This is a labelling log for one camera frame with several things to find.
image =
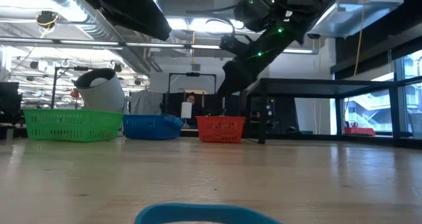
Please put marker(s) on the black background frame stand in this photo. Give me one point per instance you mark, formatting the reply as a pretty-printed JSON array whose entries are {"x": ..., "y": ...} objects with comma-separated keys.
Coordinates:
[{"x": 192, "y": 74}]

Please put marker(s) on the red round lamp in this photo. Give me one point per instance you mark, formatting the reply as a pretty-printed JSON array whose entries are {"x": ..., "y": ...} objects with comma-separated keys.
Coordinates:
[{"x": 75, "y": 94}]

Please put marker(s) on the long ceiling light bar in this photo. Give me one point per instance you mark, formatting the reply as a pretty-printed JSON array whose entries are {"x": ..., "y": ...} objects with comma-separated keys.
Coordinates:
[{"x": 155, "y": 45}]

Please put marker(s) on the person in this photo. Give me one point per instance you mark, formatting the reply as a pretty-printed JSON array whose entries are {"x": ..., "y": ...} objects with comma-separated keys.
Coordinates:
[{"x": 192, "y": 99}]

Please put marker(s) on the black perforated metal shelf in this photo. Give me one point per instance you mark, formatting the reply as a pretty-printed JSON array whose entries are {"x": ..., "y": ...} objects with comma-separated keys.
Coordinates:
[{"x": 313, "y": 85}]

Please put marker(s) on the blue rubber band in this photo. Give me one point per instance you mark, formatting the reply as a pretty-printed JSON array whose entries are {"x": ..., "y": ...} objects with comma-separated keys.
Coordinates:
[{"x": 198, "y": 212}]

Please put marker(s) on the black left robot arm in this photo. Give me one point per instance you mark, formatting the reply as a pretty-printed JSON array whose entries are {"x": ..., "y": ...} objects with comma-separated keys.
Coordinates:
[{"x": 132, "y": 10}]

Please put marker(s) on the blue plastic basket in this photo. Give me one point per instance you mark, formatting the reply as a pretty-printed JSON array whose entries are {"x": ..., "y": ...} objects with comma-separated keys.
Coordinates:
[{"x": 151, "y": 128}]

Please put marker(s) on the red storage bin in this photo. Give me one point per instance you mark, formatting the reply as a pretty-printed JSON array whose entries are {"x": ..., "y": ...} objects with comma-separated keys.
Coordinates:
[{"x": 359, "y": 131}]

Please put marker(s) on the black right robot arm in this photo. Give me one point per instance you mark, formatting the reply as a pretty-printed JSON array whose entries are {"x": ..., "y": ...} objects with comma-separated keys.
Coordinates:
[{"x": 290, "y": 19}]

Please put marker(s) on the red plastic basket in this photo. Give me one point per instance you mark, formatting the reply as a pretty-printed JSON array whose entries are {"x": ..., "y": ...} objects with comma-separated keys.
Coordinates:
[{"x": 220, "y": 129}]

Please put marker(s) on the green plastic basket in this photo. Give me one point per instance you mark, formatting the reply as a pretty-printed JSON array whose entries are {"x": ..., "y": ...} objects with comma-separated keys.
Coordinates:
[{"x": 66, "y": 125}]

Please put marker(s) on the grey cloth cover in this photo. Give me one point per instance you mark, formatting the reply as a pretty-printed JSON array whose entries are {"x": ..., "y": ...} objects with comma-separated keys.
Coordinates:
[{"x": 145, "y": 102}]

